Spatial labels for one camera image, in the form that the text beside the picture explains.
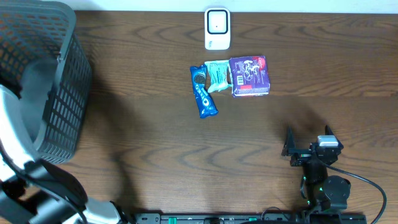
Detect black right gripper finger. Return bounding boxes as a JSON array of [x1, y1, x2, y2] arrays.
[[325, 125, 344, 149], [281, 127, 295, 156]]

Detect purple snack box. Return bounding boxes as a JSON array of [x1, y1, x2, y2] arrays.
[[229, 55, 271, 97]]

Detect blue Oreo cookie pack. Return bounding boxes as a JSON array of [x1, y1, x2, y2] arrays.
[[190, 65, 218, 119]]

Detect mint green snack packet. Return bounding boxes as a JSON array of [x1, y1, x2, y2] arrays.
[[205, 60, 232, 93]]

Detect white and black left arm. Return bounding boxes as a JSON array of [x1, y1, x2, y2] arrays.
[[1, 86, 135, 223]]

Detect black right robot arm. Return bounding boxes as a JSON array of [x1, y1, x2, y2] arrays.
[[281, 126, 351, 214]]

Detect grey plastic mesh basket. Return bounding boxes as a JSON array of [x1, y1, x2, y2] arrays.
[[1, 1, 92, 164]]

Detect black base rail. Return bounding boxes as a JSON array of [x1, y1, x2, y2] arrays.
[[134, 212, 367, 224]]

